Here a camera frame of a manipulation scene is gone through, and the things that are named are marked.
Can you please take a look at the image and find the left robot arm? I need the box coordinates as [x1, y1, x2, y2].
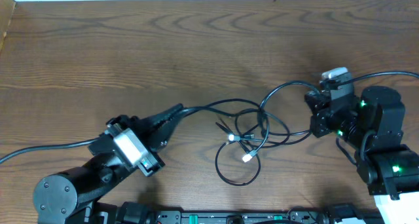
[33, 103, 184, 223]

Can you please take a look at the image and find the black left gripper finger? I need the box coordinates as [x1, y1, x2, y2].
[149, 117, 180, 152]
[137, 103, 184, 139]

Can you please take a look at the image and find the black right camera cable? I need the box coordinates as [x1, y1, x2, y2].
[340, 70, 419, 86]

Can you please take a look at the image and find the thin black USB cable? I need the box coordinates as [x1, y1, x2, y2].
[214, 117, 263, 187]

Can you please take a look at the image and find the thick black USB cable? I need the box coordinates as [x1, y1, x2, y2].
[178, 80, 321, 162]

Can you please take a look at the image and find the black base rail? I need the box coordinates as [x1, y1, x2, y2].
[94, 200, 384, 224]

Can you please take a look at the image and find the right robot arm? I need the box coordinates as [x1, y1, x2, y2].
[304, 67, 418, 223]

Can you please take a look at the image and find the cardboard panel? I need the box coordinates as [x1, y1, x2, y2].
[0, 0, 16, 49]

